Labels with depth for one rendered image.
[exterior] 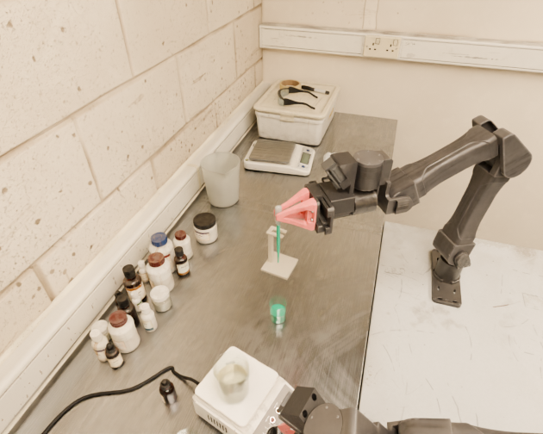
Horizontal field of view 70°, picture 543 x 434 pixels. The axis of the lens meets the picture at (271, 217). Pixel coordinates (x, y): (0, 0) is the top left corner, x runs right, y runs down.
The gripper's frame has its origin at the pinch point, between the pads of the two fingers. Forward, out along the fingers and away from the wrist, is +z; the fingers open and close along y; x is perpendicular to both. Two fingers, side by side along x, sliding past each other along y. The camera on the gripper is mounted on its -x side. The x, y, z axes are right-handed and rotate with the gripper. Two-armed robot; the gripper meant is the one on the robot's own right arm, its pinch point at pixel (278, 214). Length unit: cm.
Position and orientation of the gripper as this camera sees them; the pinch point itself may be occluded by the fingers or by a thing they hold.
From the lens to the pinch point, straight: 74.6
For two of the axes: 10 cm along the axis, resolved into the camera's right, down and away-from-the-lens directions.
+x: 0.1, 7.8, 6.3
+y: 2.7, 6.0, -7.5
